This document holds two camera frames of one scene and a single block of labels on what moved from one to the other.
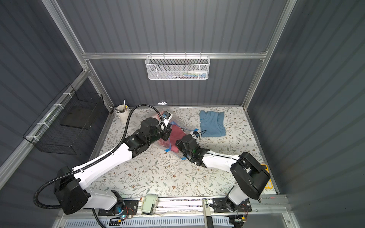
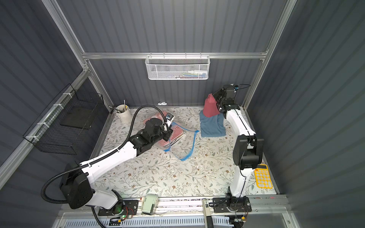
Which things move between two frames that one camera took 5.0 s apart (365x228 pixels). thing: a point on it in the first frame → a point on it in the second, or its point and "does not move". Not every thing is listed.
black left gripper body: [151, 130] does not move
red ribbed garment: [175, 133] → [210, 108]
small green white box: [149, 204] does not move
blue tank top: [212, 124] does not move
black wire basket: [62, 128] does not move
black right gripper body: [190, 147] → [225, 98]
